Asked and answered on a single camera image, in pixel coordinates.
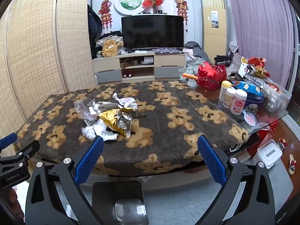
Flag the red cutout basket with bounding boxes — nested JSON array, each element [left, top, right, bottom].
[[197, 62, 227, 91]]

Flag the grey jacket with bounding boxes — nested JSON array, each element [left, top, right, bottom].
[[184, 41, 211, 61]]

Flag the white round foil lid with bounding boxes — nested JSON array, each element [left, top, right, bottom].
[[112, 93, 138, 110]]

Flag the small white bottle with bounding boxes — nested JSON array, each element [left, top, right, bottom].
[[223, 88, 235, 109]]

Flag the cream bottle yellow cap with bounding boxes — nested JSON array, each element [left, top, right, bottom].
[[219, 81, 232, 102]]

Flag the beige standing air conditioner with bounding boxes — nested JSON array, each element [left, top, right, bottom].
[[200, 0, 229, 57]]

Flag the dark hanging coats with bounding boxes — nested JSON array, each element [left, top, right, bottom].
[[87, 3, 103, 59]]

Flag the grey floral cloth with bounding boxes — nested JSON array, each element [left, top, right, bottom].
[[179, 57, 211, 88]]

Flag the round printed coaster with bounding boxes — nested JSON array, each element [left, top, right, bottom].
[[289, 154, 297, 176]]

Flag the red figure hanging ornament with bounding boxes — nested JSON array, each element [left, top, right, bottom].
[[175, 0, 189, 32]]

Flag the woven folding screen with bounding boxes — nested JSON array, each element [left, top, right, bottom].
[[0, 0, 98, 150]]

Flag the black clothing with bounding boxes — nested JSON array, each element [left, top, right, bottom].
[[214, 55, 235, 66]]

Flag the pile of light clothes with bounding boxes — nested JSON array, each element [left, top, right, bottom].
[[96, 31, 125, 52]]

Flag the purple curtain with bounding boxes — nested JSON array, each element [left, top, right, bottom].
[[224, 0, 295, 89]]

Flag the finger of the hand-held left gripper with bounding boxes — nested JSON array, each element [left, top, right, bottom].
[[0, 133, 17, 149], [0, 140, 40, 169]]

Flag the white printed wrapper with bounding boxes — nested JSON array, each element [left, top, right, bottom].
[[90, 101, 118, 113]]

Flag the blue snack bag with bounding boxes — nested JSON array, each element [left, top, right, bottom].
[[232, 81, 264, 99]]

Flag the black trash bin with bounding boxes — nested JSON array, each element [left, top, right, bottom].
[[92, 180, 149, 225]]

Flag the red flower and flag decoration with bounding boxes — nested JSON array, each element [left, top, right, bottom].
[[142, 0, 164, 13]]

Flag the black flat television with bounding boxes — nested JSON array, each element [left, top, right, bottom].
[[121, 15, 184, 51]]

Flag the white bottle pink label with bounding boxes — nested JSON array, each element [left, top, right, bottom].
[[230, 89, 248, 115]]

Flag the clear plastic wrapper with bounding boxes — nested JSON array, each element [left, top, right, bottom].
[[74, 100, 99, 120]]

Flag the beige and grey television stand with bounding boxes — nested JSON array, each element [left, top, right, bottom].
[[92, 52, 187, 83]]

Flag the clear plastic storage box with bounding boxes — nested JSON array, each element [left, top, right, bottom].
[[265, 80, 293, 112]]

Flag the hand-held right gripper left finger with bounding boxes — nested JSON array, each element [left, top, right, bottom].
[[25, 135, 105, 225]]

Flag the blue round tin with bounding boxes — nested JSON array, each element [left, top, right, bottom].
[[244, 94, 265, 105]]

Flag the yellow backpack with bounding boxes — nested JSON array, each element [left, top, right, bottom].
[[102, 40, 118, 58]]

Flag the red fish hanging ornament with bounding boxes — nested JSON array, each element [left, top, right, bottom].
[[98, 0, 114, 30]]

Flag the bear print fleece blanket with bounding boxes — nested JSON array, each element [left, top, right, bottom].
[[13, 81, 249, 176]]

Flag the yellow wrapper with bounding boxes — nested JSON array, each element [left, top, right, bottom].
[[100, 108, 137, 137]]

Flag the silver wrapper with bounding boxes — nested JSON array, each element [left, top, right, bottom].
[[117, 111, 133, 137]]

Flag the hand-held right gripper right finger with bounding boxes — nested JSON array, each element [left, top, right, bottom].
[[197, 134, 278, 225]]

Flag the pink hairbrush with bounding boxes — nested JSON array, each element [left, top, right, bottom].
[[241, 109, 258, 127]]

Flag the dark patterned cloth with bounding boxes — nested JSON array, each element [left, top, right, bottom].
[[152, 48, 183, 53]]

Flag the white lidded box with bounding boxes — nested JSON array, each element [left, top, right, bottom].
[[257, 143, 283, 169]]

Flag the round framed wall picture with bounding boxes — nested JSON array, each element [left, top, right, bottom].
[[114, 0, 147, 14]]

